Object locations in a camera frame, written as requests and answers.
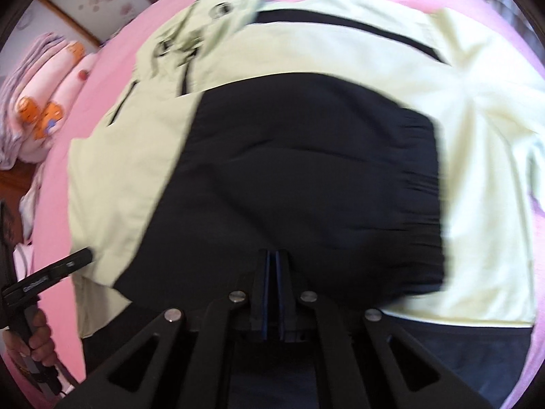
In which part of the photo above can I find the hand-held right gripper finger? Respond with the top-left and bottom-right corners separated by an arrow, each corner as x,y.
273,251 -> 497,409
55,251 -> 273,409

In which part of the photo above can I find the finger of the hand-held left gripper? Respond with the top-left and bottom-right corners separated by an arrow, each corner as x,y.
36,247 -> 93,288

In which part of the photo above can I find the green and black jacket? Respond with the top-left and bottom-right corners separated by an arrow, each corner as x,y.
68,0 -> 545,409

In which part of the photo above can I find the person's left hand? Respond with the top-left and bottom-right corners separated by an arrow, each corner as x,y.
3,309 -> 59,367

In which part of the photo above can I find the pale small pillow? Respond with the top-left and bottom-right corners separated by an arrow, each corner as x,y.
19,166 -> 48,243

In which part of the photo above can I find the wooden headboard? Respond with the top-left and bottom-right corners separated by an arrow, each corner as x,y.
0,166 -> 43,222

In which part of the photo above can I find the pink bed blanket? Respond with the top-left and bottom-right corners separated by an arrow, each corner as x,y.
32,0 -> 545,409

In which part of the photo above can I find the black cable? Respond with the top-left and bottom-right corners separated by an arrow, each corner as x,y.
53,355 -> 81,397

